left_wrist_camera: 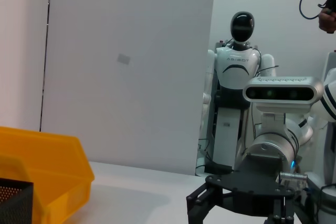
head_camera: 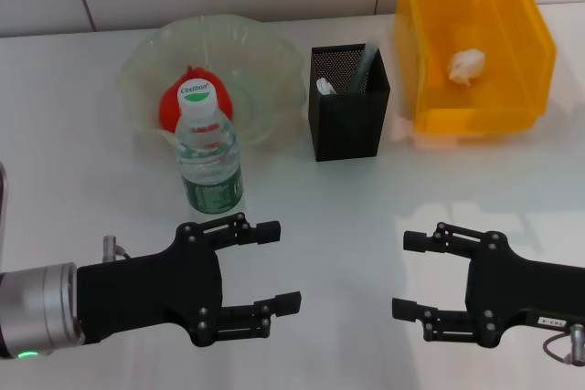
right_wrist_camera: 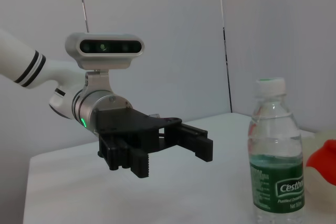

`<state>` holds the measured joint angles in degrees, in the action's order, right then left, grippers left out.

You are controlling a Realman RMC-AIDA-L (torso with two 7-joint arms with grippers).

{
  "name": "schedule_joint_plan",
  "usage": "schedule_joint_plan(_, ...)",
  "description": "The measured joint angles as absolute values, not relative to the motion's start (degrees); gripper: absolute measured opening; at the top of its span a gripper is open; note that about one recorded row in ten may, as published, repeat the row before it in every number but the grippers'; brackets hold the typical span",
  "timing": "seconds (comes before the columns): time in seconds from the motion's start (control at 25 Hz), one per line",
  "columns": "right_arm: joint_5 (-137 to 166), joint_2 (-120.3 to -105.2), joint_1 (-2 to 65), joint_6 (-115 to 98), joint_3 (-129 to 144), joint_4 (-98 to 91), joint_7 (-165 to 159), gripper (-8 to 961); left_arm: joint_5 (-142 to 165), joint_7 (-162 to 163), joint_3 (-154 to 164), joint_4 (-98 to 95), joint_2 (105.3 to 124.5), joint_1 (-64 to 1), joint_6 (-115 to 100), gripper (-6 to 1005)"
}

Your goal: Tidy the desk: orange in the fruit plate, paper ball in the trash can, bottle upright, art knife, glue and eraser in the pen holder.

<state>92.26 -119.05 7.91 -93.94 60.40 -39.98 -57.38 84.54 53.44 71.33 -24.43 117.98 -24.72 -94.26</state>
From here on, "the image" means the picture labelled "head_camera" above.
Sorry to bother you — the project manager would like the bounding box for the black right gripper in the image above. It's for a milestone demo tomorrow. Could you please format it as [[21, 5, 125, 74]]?
[[390, 221, 585, 349]]

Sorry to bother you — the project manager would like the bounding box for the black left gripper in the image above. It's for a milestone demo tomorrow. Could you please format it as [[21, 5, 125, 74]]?
[[76, 212, 303, 348]]

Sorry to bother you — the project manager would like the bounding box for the clear green-label water bottle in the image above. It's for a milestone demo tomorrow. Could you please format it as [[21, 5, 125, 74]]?
[[175, 79, 244, 216]]

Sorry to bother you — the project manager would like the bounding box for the orange toy fruit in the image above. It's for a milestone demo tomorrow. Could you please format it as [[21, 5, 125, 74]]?
[[158, 65, 234, 133]]

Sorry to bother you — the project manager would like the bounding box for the silver marker pen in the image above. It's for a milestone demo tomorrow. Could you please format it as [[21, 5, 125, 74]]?
[[348, 39, 378, 95]]

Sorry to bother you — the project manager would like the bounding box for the white paper ball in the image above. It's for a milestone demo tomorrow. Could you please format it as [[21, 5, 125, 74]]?
[[446, 48, 487, 87]]

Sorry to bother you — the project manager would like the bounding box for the black mesh pen holder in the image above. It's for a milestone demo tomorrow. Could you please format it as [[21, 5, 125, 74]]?
[[308, 41, 392, 163]]

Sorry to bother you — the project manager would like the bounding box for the green glass fruit plate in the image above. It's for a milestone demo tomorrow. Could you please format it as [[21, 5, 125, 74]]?
[[118, 15, 306, 149]]

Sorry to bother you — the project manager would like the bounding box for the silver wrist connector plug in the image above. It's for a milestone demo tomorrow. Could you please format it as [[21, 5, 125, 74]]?
[[101, 234, 119, 264], [568, 322, 585, 364]]

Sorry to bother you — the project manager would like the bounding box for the yellow plastic bin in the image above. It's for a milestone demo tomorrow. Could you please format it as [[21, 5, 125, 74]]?
[[393, 0, 558, 136]]

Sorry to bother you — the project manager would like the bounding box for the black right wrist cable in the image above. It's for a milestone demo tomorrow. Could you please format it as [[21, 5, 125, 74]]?
[[541, 331, 573, 360]]

